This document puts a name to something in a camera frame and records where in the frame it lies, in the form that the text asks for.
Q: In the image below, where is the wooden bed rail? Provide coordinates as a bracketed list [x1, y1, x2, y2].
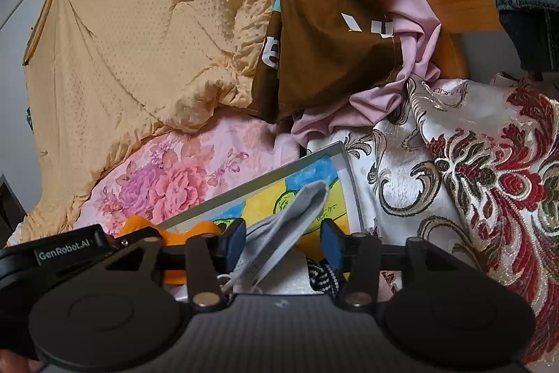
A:
[421, 0, 507, 79]

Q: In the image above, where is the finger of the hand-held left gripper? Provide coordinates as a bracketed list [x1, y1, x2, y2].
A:
[105, 227, 163, 253]

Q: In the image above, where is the pink floral bed sheet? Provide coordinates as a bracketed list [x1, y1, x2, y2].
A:
[72, 115, 313, 238]

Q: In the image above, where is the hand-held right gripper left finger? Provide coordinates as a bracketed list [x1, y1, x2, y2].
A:
[102, 219, 245, 313]

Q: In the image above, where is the grey white face mask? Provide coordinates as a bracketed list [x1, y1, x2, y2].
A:
[220, 181, 329, 295]

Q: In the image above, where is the person's left hand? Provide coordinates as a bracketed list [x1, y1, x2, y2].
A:
[0, 349, 42, 373]

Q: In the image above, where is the yellow dotted blanket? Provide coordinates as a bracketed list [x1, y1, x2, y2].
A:
[22, 0, 280, 243]

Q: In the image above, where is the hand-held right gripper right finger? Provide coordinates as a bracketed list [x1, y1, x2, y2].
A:
[320, 220, 459, 310]

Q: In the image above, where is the red gold brocade cloth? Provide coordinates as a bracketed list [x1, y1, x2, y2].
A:
[306, 71, 559, 367]

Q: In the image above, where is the dark cabinet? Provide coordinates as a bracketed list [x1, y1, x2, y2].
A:
[0, 176, 27, 243]

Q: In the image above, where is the grey shallow box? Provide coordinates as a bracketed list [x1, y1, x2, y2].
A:
[159, 141, 365, 234]

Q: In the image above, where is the cartoon print towel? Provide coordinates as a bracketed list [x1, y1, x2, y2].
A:
[210, 157, 354, 264]

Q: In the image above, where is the black white patterned cloth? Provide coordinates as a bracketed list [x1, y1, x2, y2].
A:
[308, 257, 350, 297]

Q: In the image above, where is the orange plastic object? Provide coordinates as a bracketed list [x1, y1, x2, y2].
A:
[118, 216, 223, 286]

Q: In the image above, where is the lilac cloth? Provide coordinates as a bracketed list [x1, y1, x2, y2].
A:
[290, 0, 487, 149]

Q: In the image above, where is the brown multicolour shirt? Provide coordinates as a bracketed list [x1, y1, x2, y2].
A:
[251, 0, 420, 124]

